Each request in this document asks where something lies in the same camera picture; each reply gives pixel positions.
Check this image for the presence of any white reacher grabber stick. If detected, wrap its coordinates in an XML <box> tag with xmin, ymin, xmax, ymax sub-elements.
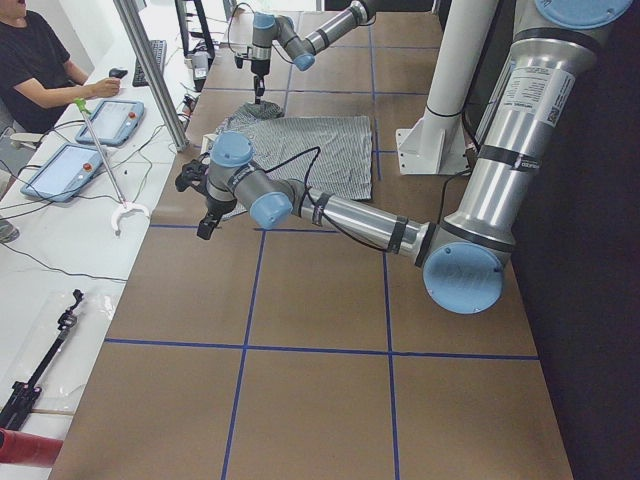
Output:
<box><xmin>73</xmin><ymin>98</ymin><xmax>150</xmax><ymax>237</ymax></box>

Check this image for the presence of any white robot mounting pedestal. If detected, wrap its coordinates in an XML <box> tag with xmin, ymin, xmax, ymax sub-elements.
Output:
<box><xmin>396</xmin><ymin>0</ymin><xmax>498</xmax><ymax>175</ymax></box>

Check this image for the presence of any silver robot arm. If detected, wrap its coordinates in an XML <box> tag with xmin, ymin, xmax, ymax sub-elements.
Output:
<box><xmin>176</xmin><ymin>1</ymin><xmax>630</xmax><ymax>314</ymax></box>
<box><xmin>235</xmin><ymin>0</ymin><xmax>380</xmax><ymax>104</ymax></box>

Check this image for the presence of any aluminium frame post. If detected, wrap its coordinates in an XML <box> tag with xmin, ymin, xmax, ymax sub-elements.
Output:
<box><xmin>113</xmin><ymin>0</ymin><xmax>188</xmax><ymax>152</ymax></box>

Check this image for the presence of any person in black shirt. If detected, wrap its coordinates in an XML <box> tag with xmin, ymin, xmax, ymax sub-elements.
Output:
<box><xmin>1</xmin><ymin>1</ymin><xmax>120</xmax><ymax>133</ymax></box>

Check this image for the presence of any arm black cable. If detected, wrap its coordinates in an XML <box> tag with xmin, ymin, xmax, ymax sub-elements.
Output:
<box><xmin>259</xmin><ymin>145</ymin><xmax>401</xmax><ymax>251</ymax></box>
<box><xmin>225</xmin><ymin>3</ymin><xmax>256</xmax><ymax>51</ymax></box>

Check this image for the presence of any blue teach pendant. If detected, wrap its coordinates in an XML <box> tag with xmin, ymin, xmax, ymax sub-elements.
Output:
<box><xmin>79</xmin><ymin>99</ymin><xmax>145</xmax><ymax>147</ymax></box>
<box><xmin>20</xmin><ymin>143</ymin><xmax>102</xmax><ymax>202</ymax></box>

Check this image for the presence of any blue white striped polo shirt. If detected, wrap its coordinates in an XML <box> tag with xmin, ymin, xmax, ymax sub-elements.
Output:
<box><xmin>213</xmin><ymin>101</ymin><xmax>372</xmax><ymax>200</ymax></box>

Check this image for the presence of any black tripod stick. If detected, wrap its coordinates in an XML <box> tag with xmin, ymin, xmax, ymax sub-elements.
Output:
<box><xmin>1</xmin><ymin>289</ymin><xmax>84</xmax><ymax>431</ymax></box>

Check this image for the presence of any red cylinder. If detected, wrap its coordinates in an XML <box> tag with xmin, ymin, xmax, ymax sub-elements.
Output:
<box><xmin>0</xmin><ymin>429</ymin><xmax>63</xmax><ymax>468</ymax></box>

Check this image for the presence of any near blue teach pendant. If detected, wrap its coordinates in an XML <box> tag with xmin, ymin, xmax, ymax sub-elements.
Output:
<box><xmin>20</xmin><ymin>143</ymin><xmax>102</xmax><ymax>202</ymax></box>

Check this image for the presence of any far blue teach pendant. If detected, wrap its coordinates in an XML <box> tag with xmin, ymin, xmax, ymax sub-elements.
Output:
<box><xmin>79</xmin><ymin>99</ymin><xmax>145</xmax><ymax>147</ymax></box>

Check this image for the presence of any black computer mouse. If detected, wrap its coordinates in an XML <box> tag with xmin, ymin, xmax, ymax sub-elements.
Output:
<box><xmin>109</xmin><ymin>68</ymin><xmax>128</xmax><ymax>79</ymax></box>

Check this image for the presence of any black keyboard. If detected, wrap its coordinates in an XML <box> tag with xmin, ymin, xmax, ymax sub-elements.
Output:
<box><xmin>131</xmin><ymin>39</ymin><xmax>168</xmax><ymax>88</ymax></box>

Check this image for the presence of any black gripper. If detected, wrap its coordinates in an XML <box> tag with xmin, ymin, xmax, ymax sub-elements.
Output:
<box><xmin>251</xmin><ymin>59</ymin><xmax>271</xmax><ymax>98</ymax></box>
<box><xmin>197</xmin><ymin>197</ymin><xmax>237</xmax><ymax>239</ymax></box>

